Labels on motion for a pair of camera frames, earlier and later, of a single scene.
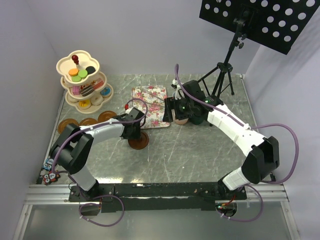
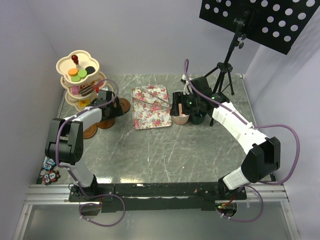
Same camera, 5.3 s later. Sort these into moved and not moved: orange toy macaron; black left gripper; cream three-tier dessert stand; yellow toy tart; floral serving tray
Moved: black left gripper
Not moved: floral serving tray; cream three-tier dessert stand; yellow toy tart; orange toy macaron
